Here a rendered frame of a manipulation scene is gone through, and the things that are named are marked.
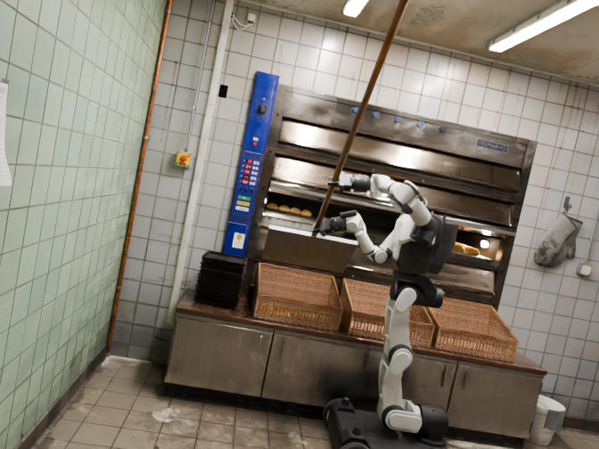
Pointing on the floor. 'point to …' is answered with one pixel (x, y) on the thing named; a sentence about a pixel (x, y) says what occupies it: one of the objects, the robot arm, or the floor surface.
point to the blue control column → (265, 84)
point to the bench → (340, 373)
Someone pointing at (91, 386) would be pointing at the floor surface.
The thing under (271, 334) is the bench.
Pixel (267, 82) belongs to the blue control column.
